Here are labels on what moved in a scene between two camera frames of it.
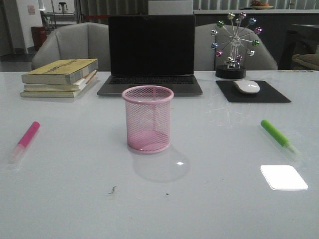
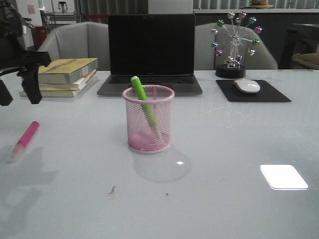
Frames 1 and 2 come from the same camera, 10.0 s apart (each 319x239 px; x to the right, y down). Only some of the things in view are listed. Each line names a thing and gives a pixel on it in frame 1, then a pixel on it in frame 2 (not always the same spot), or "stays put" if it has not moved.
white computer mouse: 247,86 stays put
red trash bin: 39,35 stays put
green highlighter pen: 278,136 → 143,97
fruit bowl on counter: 257,5 stays put
